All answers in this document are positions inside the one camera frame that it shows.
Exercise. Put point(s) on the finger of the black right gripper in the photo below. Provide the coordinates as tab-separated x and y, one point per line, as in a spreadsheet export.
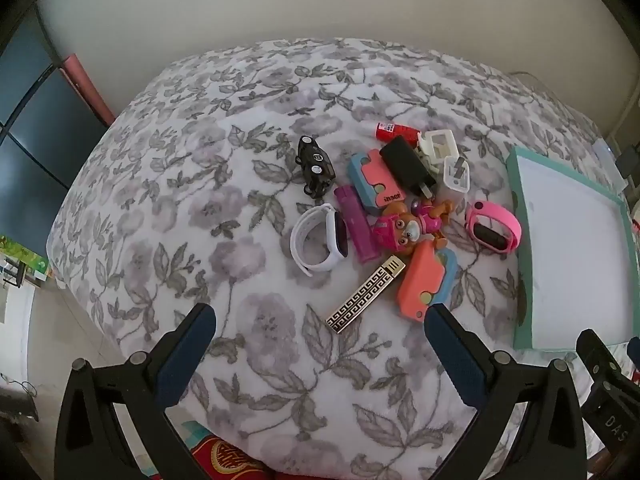
612	407

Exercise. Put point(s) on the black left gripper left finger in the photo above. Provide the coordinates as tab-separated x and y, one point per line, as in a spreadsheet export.
90	443

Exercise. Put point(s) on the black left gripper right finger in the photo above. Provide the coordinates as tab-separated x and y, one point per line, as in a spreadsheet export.
550	442

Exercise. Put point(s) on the orange blue puzzle case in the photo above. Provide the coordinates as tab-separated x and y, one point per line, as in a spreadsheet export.
429	280

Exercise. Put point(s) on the pink smart watch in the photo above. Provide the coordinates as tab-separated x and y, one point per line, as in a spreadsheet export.
493	226

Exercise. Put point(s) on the black gold patterned lighter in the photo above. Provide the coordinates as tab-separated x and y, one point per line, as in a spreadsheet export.
366	294

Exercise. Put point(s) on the pink dog toy figure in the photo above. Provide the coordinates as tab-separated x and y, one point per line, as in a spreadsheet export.
401	227

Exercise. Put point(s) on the purple lighter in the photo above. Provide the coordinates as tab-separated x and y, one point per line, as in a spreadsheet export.
357	223

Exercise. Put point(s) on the white smart watch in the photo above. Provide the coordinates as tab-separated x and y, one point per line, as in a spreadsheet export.
320	227

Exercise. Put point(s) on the red patterned box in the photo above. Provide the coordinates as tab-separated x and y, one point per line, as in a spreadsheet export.
222	461

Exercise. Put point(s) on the teal white tray box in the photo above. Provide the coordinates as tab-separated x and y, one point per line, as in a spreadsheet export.
577	262

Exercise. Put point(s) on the white power strip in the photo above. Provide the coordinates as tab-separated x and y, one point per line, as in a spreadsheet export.
607	161

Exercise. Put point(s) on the white charger plug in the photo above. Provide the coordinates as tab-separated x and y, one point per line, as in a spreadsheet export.
453	182

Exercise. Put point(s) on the pink blue puzzle case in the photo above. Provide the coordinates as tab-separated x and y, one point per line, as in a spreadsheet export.
374	183

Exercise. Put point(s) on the dark cabinet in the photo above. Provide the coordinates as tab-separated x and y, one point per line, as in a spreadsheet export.
47	133

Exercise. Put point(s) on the black charger plug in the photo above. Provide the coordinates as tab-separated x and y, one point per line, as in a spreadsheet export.
406	167

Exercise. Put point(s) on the pink rolled mat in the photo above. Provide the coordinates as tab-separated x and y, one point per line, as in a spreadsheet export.
78	77

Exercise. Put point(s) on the red small bottle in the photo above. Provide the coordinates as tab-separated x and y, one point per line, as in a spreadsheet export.
388	131

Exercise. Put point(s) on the black toy car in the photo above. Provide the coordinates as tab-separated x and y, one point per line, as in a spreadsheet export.
317	168

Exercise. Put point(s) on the cream plastic frame piece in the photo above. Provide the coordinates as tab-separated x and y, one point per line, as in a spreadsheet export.
437	145

